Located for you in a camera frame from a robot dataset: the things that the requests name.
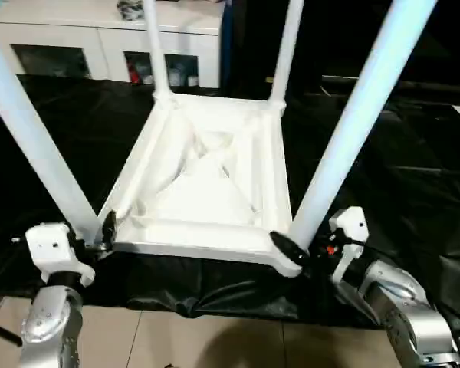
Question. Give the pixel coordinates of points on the white plastic table top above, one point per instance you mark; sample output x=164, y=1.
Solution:
x=214, y=172

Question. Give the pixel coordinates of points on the white plastic table leg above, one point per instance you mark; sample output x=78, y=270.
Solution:
x=287, y=50
x=360, y=115
x=34, y=126
x=157, y=46

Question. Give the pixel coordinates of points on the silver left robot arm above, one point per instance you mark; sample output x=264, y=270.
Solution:
x=50, y=326

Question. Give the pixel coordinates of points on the black mat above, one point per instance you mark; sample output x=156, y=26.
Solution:
x=80, y=115

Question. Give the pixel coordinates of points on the black case with brass label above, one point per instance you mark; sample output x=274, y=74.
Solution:
x=270, y=78

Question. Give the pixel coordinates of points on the dark long metal bar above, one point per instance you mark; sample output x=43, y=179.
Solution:
x=421, y=85

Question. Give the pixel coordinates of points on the white cabinet with glass doors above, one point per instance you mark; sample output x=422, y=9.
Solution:
x=61, y=30

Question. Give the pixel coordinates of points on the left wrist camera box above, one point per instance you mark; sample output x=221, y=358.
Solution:
x=51, y=245

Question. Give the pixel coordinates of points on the black metal folding frame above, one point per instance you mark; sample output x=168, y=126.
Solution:
x=2, y=329

